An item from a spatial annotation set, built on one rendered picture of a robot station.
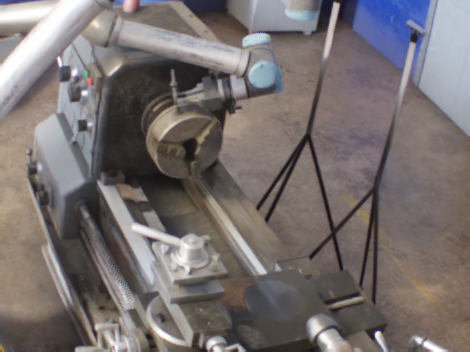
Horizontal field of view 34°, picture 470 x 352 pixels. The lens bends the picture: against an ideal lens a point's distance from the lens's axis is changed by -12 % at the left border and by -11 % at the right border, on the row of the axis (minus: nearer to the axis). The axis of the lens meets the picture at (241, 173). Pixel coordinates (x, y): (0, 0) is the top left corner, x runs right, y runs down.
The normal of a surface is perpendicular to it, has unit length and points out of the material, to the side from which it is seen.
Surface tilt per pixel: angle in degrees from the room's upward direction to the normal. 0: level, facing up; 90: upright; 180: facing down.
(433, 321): 0
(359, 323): 0
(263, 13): 90
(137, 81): 90
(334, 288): 0
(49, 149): 32
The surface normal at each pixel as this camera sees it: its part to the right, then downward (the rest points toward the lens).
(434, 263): 0.17, -0.82
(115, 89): 0.43, 0.56
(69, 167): -0.33, -0.64
